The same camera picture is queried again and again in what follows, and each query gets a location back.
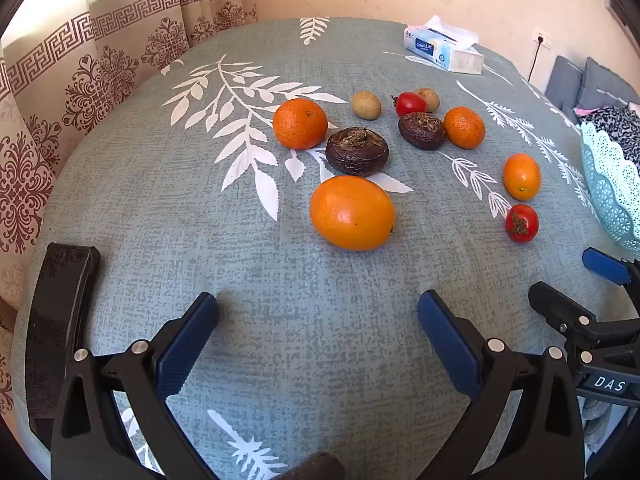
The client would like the red tomato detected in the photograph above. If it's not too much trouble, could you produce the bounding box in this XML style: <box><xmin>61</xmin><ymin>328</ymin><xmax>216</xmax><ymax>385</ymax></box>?
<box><xmin>392</xmin><ymin>92</ymin><xmax>427</xmax><ymax>117</ymax></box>
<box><xmin>504</xmin><ymin>204</ymin><xmax>539</xmax><ymax>243</ymax></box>

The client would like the small oval orange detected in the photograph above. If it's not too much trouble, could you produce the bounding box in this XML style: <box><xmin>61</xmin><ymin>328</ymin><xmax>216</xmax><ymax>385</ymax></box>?
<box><xmin>502</xmin><ymin>153</ymin><xmax>541</xmax><ymax>202</ymax></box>

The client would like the mandarin orange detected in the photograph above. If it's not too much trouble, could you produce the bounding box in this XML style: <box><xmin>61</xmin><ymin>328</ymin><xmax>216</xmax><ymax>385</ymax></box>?
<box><xmin>272</xmin><ymin>99</ymin><xmax>329</xmax><ymax>150</ymax></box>
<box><xmin>444</xmin><ymin>106</ymin><xmax>486</xmax><ymax>150</ymax></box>

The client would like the dark wrinkled fruit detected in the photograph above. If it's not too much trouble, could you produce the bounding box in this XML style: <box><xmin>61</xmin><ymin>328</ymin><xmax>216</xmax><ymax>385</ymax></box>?
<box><xmin>324</xmin><ymin>127</ymin><xmax>390</xmax><ymax>177</ymax></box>
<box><xmin>398</xmin><ymin>112</ymin><xmax>447</xmax><ymax>151</ymax></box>

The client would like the large orange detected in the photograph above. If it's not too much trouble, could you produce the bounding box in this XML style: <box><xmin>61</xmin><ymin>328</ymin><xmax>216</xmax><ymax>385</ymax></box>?
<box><xmin>310</xmin><ymin>176</ymin><xmax>396</xmax><ymax>252</ymax></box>

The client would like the tan longan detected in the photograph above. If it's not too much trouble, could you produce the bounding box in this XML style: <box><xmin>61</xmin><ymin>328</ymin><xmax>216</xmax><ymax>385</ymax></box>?
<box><xmin>350</xmin><ymin>91</ymin><xmax>382</xmax><ymax>120</ymax></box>
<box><xmin>414</xmin><ymin>88</ymin><xmax>440</xmax><ymax>113</ymax></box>

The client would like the light blue lattice basket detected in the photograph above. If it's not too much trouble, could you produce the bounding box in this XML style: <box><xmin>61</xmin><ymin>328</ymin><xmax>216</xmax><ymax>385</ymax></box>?
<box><xmin>580</xmin><ymin>122</ymin><xmax>639</xmax><ymax>257</ymax></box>

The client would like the leopard print garment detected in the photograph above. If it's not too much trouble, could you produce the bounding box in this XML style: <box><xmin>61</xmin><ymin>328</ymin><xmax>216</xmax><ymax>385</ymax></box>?
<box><xmin>582</xmin><ymin>106</ymin><xmax>640</xmax><ymax>168</ymax></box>

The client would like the grey cushion left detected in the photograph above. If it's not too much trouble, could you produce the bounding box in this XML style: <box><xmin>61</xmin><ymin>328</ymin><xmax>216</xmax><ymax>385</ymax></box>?
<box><xmin>544</xmin><ymin>55</ymin><xmax>584</xmax><ymax>110</ymax></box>

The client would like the grey leaf bedspread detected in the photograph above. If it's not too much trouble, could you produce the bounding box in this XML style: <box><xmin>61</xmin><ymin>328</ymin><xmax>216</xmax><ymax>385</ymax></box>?
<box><xmin>26</xmin><ymin>18</ymin><xmax>634</xmax><ymax>479</ymax></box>

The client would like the tissue box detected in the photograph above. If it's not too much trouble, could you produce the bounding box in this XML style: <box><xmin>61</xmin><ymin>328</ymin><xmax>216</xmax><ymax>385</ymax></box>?
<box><xmin>404</xmin><ymin>15</ymin><xmax>484</xmax><ymax>75</ymax></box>

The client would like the patterned beige curtain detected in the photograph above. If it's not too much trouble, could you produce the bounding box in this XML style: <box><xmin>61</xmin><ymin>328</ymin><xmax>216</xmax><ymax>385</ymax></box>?
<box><xmin>1</xmin><ymin>0</ymin><xmax>258</xmax><ymax>416</ymax></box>

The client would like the black power cable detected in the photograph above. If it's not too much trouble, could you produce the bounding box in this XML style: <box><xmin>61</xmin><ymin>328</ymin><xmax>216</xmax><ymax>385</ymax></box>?
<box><xmin>526</xmin><ymin>37</ymin><xmax>545</xmax><ymax>84</ymax></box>

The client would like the white wall socket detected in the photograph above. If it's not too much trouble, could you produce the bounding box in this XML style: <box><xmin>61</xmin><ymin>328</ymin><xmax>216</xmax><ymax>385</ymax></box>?
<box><xmin>533</xmin><ymin>27</ymin><xmax>552</xmax><ymax>50</ymax></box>

